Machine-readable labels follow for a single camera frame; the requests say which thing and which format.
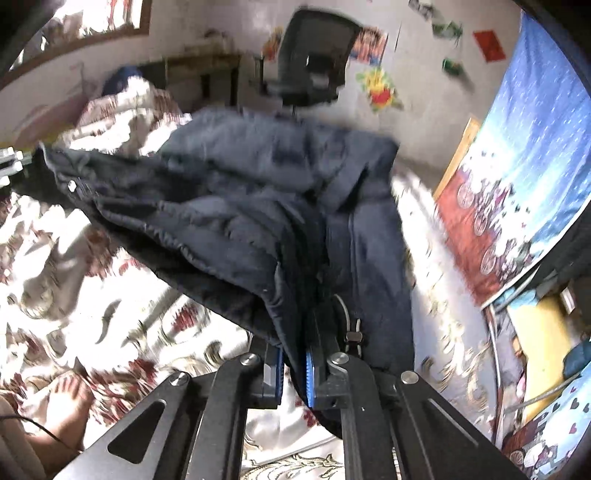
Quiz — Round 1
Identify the dark navy padded jacket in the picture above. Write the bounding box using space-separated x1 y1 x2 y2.
32 106 416 439

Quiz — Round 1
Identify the dark blue pillow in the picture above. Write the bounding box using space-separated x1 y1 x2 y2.
102 65 143 96

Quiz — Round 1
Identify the person's bare foot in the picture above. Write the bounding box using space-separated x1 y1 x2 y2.
28 373 94 476

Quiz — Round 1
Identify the floral white red bedspread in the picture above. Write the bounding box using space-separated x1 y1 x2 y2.
1 77 497 479

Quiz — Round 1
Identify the yellow folded fabric in wardrobe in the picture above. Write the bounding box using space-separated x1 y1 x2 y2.
508 296 581 401

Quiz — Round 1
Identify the wooden desk with shelf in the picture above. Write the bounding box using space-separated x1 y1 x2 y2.
137 53 242 113

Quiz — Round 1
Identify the blue cartoon wardrobe curtain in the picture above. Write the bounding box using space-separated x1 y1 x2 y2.
438 14 590 307

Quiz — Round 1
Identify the colourful cartoon poster left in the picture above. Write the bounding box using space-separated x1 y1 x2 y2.
262 27 283 61

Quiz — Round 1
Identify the light wooden cabinet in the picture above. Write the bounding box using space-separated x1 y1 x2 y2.
433 117 481 200

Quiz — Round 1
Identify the black mesh office chair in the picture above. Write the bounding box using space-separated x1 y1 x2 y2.
256 7 362 110

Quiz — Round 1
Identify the Winnie the Pooh poster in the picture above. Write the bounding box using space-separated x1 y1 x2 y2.
356 67 404 113

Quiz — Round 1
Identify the anime character poster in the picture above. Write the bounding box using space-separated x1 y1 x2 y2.
349 27 389 66

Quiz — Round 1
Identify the window with brown frame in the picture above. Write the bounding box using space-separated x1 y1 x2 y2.
1 0 152 87

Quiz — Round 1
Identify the green hanging wall basket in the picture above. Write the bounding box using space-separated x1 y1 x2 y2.
442 57 475 93

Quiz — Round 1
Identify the red paper wall square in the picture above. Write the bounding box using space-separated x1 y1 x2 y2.
473 30 506 63

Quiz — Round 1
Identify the photos pinned on wall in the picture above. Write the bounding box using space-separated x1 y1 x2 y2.
408 0 464 40

